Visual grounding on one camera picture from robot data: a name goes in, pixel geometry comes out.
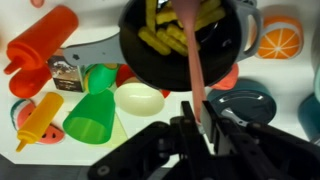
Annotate teal two-handled pot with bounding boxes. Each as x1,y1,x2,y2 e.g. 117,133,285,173
297,93,320,143

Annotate red round toy piece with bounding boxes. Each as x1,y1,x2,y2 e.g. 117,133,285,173
115,64,171,99

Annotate yellow mustard squeeze bottle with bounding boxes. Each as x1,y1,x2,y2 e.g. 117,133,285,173
15,92,64,153

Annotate toy watermelon slice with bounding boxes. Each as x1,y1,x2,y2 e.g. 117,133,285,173
9,98,66,145

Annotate red ketchup squeeze bottle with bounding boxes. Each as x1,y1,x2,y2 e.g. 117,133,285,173
3,4,79,76

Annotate orange-red toy piece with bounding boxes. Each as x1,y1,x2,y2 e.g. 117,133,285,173
209,63,240,91

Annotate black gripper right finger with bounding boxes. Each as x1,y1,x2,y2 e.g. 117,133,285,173
201,100,320,180

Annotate yellow toy fries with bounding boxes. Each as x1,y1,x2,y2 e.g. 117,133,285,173
137,0,227,57

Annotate green toy corn cob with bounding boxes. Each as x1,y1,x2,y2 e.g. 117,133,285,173
83,63,119,96

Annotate small brown printed box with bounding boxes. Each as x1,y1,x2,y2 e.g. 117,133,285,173
47,49,86,93

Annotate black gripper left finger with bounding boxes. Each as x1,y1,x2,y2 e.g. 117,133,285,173
88,101,214,180

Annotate black pot grey handle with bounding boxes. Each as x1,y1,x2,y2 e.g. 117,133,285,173
63,0,264,93

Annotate pink plastic spoon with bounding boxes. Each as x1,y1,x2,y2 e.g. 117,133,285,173
171,0,208,123

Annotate pink plastic spatula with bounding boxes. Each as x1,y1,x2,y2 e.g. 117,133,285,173
29,0,45,8

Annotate cream egg-shaped toy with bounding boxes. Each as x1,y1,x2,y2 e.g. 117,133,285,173
113,82,165,118

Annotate small dark teal pan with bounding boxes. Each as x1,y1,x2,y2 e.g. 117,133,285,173
206,78,278,126

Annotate green plastic cup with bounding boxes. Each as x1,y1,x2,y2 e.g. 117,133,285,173
62,89,117,145

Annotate toy orange slice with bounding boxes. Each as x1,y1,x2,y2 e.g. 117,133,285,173
254,15,304,60

